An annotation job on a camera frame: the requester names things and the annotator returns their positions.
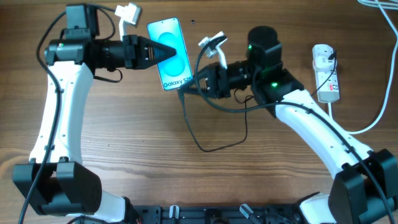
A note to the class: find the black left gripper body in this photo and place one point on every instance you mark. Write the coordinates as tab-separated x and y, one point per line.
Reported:
116	53

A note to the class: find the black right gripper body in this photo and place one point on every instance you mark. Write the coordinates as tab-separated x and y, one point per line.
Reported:
238	76

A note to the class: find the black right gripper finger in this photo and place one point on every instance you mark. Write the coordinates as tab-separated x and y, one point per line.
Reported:
190	87
207	76

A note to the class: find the smartphone with cyan screen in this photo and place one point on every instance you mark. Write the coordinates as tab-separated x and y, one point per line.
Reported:
174	69

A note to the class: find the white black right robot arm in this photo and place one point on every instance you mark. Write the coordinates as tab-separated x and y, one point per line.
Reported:
364	186

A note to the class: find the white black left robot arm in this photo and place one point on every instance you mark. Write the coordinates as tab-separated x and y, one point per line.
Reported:
54	181

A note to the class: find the white charger adapter plug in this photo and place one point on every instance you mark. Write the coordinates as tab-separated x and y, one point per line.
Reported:
323	63

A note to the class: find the white power extension socket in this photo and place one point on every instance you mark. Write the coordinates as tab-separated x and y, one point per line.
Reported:
327	88

